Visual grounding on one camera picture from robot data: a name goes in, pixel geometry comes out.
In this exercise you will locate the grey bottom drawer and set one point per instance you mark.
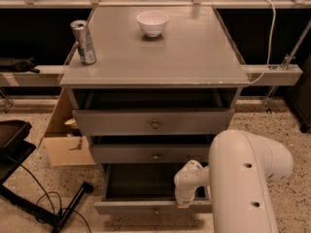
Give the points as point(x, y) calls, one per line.
point(146, 188)

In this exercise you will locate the grey drawer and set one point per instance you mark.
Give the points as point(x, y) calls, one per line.
point(149, 153)
point(146, 188)
point(152, 122)

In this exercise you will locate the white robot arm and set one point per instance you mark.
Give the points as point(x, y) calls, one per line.
point(240, 165)

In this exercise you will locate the grey middle drawer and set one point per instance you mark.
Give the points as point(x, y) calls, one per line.
point(149, 153)

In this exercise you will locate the grey drawer cabinet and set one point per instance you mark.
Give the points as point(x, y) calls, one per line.
point(154, 100)

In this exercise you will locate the grey top drawer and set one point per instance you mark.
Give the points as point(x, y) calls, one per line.
point(152, 122)

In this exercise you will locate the cardboard box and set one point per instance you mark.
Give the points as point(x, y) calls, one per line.
point(64, 145)

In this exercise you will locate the black stand with tray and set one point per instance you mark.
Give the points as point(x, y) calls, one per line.
point(14, 149)

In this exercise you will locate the silver drink can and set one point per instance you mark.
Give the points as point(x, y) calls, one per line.
point(83, 38)

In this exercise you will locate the metal diagonal strut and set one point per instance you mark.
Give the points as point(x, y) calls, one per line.
point(284, 65)

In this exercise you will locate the white bowl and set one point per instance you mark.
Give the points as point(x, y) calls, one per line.
point(152, 23)

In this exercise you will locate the metal railing frame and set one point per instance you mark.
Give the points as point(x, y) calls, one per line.
point(32, 75)

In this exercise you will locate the black object on rail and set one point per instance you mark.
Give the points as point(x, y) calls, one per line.
point(18, 65)

